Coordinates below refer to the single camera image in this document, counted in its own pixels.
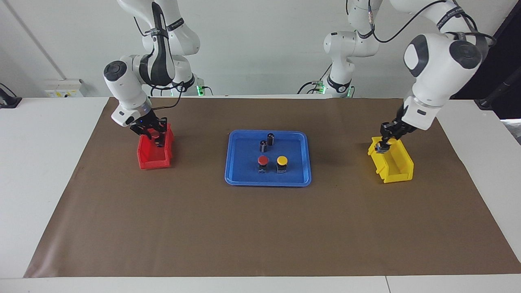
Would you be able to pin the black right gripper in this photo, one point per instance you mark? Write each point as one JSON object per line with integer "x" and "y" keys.
{"x": 150, "y": 120}

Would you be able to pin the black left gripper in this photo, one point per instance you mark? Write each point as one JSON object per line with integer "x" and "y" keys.
{"x": 401, "y": 126}

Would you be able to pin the yellow push button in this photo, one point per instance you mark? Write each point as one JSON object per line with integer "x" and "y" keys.
{"x": 282, "y": 160}
{"x": 381, "y": 148}

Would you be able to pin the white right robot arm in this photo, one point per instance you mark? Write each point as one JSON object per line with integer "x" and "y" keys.
{"x": 126, "y": 89}

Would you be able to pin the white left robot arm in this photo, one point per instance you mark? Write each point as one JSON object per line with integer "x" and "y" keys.
{"x": 435, "y": 65}

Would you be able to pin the red plastic storage bin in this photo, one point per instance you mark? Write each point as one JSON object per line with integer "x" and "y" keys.
{"x": 152, "y": 162}

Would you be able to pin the yellow plastic storage bin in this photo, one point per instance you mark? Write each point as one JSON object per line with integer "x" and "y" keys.
{"x": 397, "y": 171}

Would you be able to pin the blue plastic tray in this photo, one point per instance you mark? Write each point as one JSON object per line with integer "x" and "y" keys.
{"x": 244, "y": 175}

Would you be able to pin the black stand pole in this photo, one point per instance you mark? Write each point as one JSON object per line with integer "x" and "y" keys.
{"x": 487, "y": 102}

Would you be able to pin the black cylindrical capacitor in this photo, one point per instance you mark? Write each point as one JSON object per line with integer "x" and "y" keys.
{"x": 263, "y": 146}
{"x": 270, "y": 139}

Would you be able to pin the grey metallic object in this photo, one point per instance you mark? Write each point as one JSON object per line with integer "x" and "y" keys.
{"x": 513, "y": 130}

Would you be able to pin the brown paper table mat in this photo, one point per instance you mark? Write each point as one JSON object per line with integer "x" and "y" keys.
{"x": 260, "y": 228}

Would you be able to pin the black panel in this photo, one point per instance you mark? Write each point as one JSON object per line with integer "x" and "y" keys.
{"x": 506, "y": 49}

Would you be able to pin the white wall socket box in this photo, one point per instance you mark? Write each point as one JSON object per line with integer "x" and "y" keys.
{"x": 65, "y": 87}

